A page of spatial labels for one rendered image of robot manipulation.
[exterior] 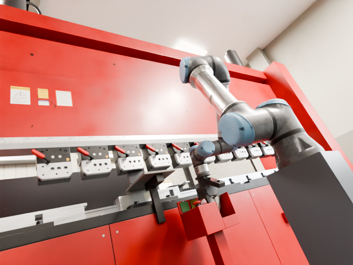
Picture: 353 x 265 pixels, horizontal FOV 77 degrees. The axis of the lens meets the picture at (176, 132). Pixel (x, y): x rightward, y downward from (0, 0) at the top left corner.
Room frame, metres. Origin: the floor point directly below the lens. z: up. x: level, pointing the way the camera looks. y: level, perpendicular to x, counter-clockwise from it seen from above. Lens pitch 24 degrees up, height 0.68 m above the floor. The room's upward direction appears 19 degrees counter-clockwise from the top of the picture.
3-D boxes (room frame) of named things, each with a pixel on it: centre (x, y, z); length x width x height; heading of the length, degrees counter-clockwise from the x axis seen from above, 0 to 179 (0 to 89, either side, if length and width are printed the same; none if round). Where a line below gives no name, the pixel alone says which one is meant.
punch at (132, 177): (1.28, 0.31, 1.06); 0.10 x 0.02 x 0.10; 129
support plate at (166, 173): (1.16, 0.22, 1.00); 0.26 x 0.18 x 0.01; 39
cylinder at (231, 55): (2.63, -1.13, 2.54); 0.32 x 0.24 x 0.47; 129
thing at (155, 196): (1.13, 0.19, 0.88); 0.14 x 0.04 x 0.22; 39
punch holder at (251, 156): (2.02, -0.60, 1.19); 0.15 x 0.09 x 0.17; 129
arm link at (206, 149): (1.06, -0.12, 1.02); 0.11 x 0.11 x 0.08; 21
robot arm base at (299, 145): (0.76, -0.35, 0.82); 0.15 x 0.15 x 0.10
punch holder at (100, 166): (1.13, 0.49, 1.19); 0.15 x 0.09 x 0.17; 129
